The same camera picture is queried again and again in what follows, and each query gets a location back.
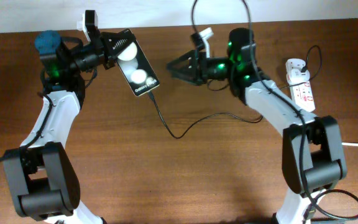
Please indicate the white power strip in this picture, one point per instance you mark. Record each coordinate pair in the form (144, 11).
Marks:
(301, 93)

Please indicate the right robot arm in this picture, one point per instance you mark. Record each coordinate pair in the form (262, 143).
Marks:
(313, 160)

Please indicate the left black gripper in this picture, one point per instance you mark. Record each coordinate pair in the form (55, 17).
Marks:
(105, 40)

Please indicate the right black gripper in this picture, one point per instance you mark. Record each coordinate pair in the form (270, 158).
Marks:
(195, 78)

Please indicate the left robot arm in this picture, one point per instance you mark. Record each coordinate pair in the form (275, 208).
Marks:
(40, 176)

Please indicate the black smartphone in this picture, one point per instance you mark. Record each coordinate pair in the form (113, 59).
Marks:
(137, 70)

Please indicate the white USB charger plug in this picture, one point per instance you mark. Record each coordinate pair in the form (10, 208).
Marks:
(296, 76)

